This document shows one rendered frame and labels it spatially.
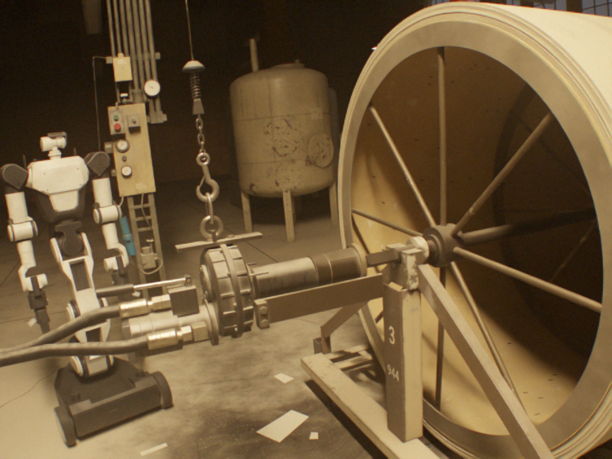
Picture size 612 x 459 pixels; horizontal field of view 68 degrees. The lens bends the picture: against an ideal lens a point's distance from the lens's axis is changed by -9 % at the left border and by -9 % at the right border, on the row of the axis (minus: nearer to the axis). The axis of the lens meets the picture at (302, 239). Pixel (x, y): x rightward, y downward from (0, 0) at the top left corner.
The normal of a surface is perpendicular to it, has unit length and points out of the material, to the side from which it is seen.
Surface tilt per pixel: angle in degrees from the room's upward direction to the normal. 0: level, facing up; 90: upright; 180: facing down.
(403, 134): 119
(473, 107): 130
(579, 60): 46
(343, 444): 0
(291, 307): 90
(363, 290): 90
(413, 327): 90
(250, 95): 90
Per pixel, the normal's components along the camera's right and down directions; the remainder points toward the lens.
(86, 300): 0.54, -0.29
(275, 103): -0.08, 0.22
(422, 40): -0.92, 0.16
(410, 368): 0.37, 0.17
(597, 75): 0.22, -0.51
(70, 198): 0.64, 0.11
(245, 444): -0.09, -0.97
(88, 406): 0.39, -0.61
